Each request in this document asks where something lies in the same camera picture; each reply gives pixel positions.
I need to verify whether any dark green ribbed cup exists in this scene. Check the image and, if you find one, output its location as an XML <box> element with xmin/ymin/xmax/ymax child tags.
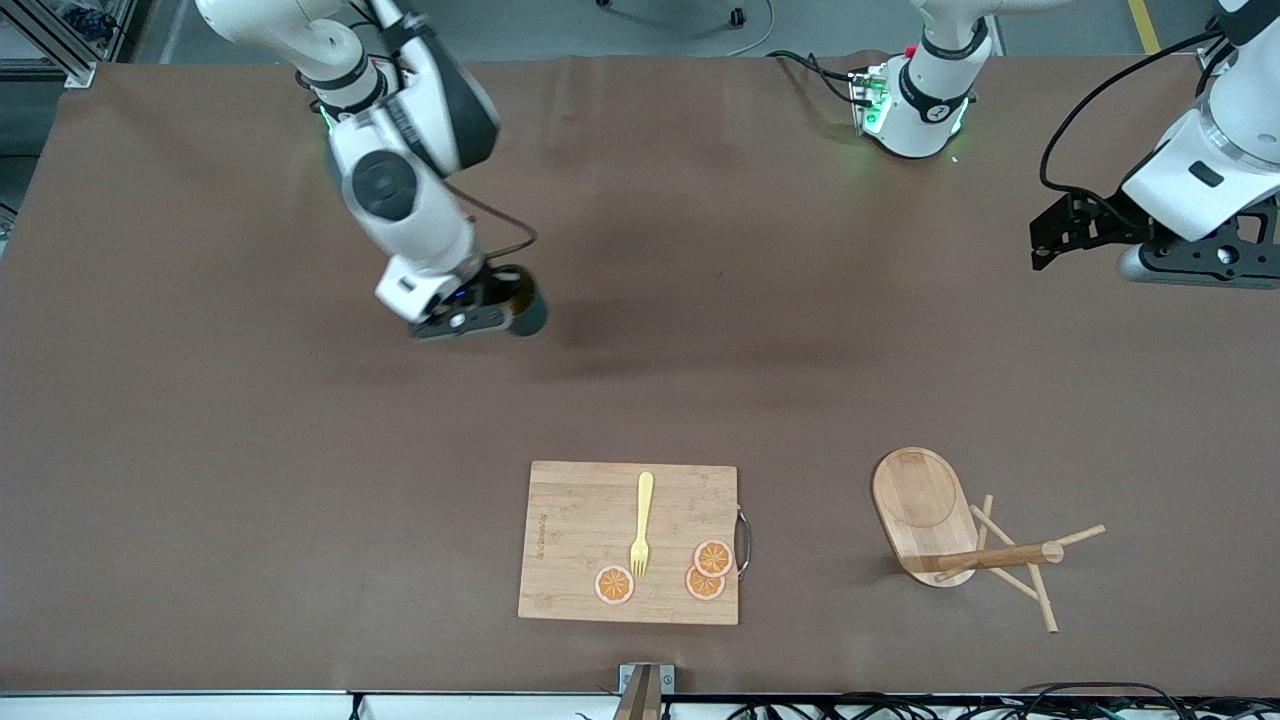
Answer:
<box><xmin>497</xmin><ymin>264</ymin><xmax>550</xmax><ymax>338</ymax></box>

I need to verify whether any wooden mug rack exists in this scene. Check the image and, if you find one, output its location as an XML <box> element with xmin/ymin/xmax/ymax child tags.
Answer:
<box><xmin>872</xmin><ymin>447</ymin><xmax>1107</xmax><ymax>634</ymax></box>

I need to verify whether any wooden cutting board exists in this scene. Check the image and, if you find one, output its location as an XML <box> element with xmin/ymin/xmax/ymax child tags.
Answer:
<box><xmin>518</xmin><ymin>460</ymin><xmax>752</xmax><ymax>627</ymax></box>

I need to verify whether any yellow plastic fork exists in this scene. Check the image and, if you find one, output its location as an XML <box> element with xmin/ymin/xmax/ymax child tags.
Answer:
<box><xmin>629</xmin><ymin>472</ymin><xmax>655</xmax><ymax>579</ymax></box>

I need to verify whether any brown table cover mat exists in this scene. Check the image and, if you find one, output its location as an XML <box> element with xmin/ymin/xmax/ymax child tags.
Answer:
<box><xmin>0</xmin><ymin>50</ymin><xmax>1280</xmax><ymax>697</ymax></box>

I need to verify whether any black wheeled stand base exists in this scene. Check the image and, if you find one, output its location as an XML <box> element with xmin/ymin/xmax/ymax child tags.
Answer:
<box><xmin>597</xmin><ymin>0</ymin><xmax>749</xmax><ymax>29</ymax></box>

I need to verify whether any metal table clamp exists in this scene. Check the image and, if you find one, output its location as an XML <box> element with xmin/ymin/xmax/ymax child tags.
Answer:
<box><xmin>612</xmin><ymin>663</ymin><xmax>677</xmax><ymax>720</ymax></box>

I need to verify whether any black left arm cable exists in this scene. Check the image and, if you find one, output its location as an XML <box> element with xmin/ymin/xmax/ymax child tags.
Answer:
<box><xmin>768</xmin><ymin>30</ymin><xmax>1227</xmax><ymax>197</ymax></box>

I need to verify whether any white floor cable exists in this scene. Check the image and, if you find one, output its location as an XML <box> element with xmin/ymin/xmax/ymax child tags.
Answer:
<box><xmin>728</xmin><ymin>0</ymin><xmax>777</xmax><ymax>59</ymax></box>

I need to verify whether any black cable tangle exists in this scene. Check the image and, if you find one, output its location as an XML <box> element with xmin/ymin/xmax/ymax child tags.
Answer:
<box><xmin>728</xmin><ymin>682</ymin><xmax>1280</xmax><ymax>720</ymax></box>

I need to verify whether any aluminium frame with clutter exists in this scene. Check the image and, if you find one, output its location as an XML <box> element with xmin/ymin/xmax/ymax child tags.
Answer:
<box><xmin>0</xmin><ymin>0</ymin><xmax>138</xmax><ymax>89</ymax></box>

